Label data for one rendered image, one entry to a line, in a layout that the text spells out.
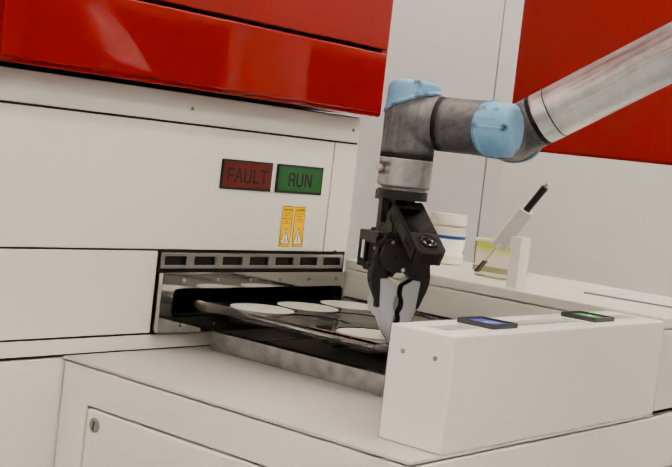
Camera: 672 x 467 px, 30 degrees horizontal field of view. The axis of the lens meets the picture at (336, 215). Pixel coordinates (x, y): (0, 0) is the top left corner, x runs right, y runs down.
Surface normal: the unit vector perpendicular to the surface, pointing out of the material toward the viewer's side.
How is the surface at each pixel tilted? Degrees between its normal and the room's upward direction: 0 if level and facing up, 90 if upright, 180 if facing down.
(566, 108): 106
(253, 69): 90
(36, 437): 90
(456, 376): 90
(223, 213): 90
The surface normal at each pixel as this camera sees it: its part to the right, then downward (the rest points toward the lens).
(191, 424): -0.64, -0.04
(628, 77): -0.32, 0.30
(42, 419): 0.76, 0.12
